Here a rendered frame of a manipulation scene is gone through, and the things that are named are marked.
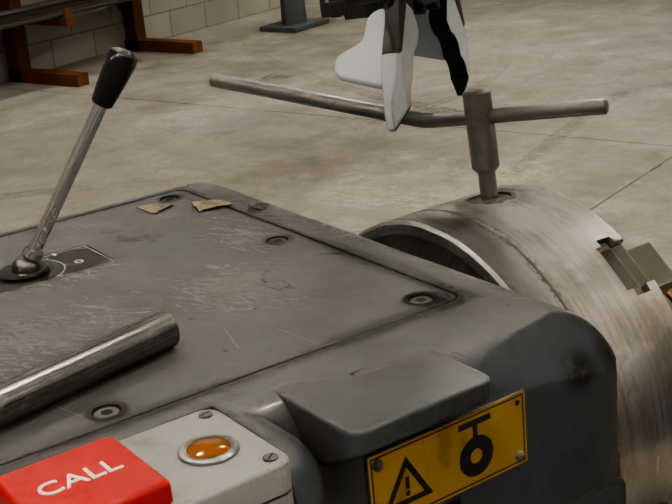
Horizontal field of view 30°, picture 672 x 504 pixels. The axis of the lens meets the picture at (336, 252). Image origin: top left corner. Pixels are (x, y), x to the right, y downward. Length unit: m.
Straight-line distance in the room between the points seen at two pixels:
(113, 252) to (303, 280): 0.16
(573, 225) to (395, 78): 0.17
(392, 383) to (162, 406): 0.12
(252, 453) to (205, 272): 0.26
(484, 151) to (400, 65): 0.10
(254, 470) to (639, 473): 0.42
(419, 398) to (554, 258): 0.31
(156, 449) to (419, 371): 0.14
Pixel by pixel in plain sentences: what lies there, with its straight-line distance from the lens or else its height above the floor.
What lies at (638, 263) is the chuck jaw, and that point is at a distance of 0.98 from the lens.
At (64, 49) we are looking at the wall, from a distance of 9.26.
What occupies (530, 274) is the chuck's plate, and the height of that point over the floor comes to 1.21.
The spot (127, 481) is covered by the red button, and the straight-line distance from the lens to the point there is 0.56.
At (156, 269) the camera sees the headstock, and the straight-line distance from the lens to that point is 0.84.
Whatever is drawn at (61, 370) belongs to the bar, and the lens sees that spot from 0.66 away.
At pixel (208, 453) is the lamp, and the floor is 1.26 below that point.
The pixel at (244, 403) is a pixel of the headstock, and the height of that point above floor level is 1.25.
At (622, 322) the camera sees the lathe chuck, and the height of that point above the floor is 1.17.
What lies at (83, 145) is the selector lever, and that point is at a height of 1.34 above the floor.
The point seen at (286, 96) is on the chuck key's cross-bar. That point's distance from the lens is 1.04.
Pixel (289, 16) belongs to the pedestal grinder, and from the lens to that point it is 9.73.
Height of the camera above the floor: 1.53
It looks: 19 degrees down
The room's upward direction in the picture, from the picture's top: 5 degrees counter-clockwise
